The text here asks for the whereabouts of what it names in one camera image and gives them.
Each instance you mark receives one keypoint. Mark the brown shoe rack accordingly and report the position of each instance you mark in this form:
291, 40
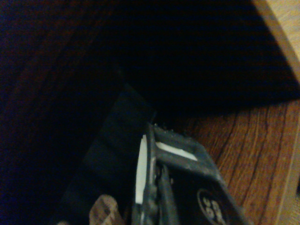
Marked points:
246, 152

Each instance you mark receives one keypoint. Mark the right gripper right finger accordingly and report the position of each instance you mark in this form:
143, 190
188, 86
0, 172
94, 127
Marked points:
182, 164

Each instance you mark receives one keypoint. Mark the tan shoe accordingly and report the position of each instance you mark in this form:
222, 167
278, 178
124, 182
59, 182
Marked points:
117, 140

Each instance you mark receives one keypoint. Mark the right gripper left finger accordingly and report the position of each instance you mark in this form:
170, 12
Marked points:
150, 187

